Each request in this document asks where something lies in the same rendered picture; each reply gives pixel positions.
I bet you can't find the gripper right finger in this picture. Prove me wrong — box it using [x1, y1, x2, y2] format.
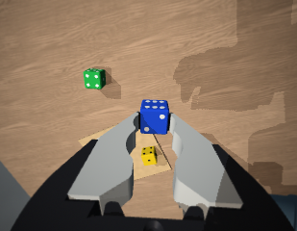
[167, 113, 295, 231]

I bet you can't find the yellow die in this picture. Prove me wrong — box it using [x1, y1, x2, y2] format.
[141, 146, 158, 166]

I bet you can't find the tan flat mat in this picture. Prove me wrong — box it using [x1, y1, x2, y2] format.
[79, 124, 171, 180]

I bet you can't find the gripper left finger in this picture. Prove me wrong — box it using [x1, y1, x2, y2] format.
[11, 111, 140, 231]

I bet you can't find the blue die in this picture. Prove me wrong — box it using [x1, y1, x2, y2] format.
[140, 99, 169, 135]

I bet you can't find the green die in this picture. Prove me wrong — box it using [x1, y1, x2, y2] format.
[84, 68, 106, 90]

